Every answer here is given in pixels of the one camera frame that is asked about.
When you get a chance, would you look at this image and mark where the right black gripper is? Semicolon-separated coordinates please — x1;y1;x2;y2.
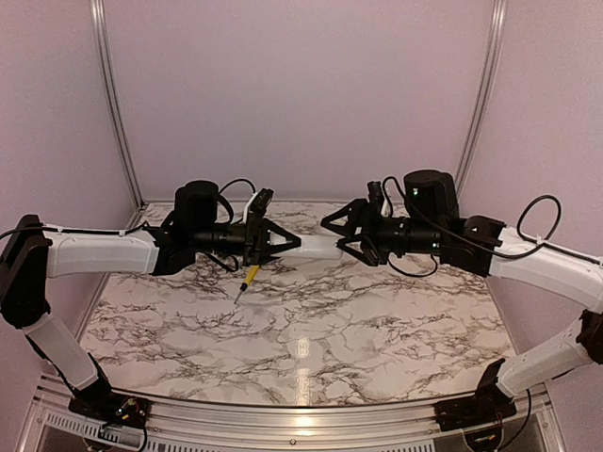
319;198;445;266

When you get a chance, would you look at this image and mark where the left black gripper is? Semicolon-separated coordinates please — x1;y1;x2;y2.
191;211;302;266

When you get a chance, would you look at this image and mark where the white remote control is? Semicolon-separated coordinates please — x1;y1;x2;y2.
300;235;343;260

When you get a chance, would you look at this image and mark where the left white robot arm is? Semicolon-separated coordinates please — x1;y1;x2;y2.
1;181;302;419

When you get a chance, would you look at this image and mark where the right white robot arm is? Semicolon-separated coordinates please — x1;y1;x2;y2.
321;169;602;422

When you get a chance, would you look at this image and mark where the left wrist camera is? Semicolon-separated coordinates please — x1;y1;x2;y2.
242;188;274;224

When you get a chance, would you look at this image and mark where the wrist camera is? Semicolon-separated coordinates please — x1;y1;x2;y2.
242;188;274;224
367;181;394;218

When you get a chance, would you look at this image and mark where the yellow handled screwdriver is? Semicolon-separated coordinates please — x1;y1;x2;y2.
235;266;260;302

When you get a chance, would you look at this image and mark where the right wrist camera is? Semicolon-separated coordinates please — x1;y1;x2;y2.
367;181;394;218

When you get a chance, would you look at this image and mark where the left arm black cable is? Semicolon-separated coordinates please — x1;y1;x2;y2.
0;177;258;274

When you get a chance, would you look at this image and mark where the front aluminium rail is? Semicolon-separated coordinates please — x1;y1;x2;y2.
19;378;565;451

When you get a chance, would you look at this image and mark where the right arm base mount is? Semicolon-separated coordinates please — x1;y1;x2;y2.
434;366;517;431

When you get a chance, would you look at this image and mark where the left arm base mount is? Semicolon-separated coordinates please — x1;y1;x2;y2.
69;378;151;429

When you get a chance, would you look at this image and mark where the right aluminium corner post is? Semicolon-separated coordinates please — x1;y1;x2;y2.
454;0;508;197

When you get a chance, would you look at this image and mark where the aluminium corner post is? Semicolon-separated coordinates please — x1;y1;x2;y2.
454;0;508;197
90;0;145;209

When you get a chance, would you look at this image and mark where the left aluminium corner post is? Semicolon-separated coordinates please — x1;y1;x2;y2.
90;0;145;209

